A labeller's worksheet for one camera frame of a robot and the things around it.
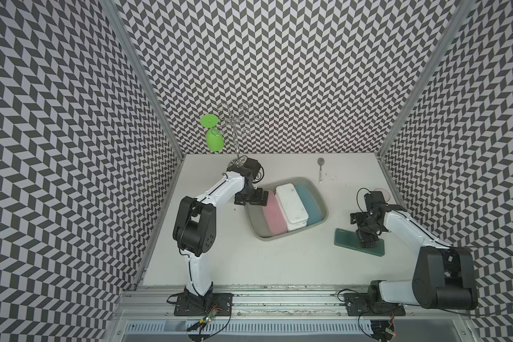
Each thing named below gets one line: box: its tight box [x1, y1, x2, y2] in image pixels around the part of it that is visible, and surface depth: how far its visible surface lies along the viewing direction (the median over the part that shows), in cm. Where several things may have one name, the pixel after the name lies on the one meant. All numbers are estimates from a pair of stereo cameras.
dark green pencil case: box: [334, 228, 386, 258], surface depth 91 cm
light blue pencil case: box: [294, 184, 325, 226], surface depth 98 cm
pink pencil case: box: [262, 190, 288, 236], surface depth 92 cm
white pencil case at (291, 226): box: [287, 218, 308, 232], surface depth 90 cm
